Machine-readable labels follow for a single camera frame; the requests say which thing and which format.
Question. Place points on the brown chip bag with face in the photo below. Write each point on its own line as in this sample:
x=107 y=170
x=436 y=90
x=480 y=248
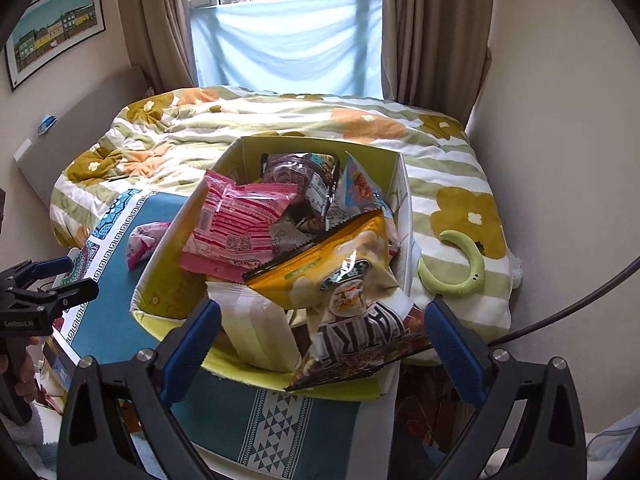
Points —
x=360 y=345

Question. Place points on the yellow-green cardboard box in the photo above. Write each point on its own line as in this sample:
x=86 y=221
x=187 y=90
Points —
x=165 y=280

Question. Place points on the person's left hand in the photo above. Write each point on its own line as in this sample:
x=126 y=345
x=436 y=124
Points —
x=27 y=387

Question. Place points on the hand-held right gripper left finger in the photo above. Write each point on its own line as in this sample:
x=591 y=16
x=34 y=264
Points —
x=192 y=345

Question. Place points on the light green crescent device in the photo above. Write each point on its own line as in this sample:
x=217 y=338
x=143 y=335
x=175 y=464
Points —
x=472 y=260

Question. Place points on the framed wall picture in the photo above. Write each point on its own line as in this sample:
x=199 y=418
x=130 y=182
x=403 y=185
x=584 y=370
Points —
x=55 y=30

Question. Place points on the beige curtain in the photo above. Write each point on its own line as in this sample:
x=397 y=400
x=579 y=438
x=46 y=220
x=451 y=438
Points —
x=155 y=25
x=430 y=35

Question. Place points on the yellow chip bag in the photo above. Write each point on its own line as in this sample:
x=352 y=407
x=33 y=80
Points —
x=320 y=260

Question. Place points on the floral striped blanket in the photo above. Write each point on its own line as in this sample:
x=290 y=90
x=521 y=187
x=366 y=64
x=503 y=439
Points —
x=300 y=115

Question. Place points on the large brown chip bag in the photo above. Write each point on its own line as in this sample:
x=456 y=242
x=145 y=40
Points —
x=295 y=175

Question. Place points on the white wall switch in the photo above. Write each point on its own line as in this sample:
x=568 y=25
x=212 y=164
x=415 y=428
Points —
x=23 y=151

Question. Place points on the white red snack packet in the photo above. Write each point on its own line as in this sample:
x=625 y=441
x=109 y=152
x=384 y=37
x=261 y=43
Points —
x=357 y=185

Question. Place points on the teal patterned tablecloth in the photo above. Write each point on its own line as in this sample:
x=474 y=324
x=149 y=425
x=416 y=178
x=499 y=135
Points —
x=225 y=410

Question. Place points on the large pink snack packet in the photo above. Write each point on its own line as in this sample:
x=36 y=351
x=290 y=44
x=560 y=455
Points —
x=235 y=220

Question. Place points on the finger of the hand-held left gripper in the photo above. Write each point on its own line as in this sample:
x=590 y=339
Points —
x=52 y=266
x=70 y=295

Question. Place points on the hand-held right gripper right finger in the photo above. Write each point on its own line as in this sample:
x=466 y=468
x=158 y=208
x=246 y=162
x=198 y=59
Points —
x=452 y=355

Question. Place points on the small pink snack packet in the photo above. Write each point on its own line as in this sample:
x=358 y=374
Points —
x=142 y=245

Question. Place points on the beige headboard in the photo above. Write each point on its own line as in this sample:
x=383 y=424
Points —
x=75 y=125

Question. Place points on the orange white cake packet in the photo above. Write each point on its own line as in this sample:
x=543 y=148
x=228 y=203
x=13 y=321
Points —
x=255 y=330

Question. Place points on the light blue window cloth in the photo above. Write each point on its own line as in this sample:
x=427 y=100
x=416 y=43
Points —
x=285 y=45

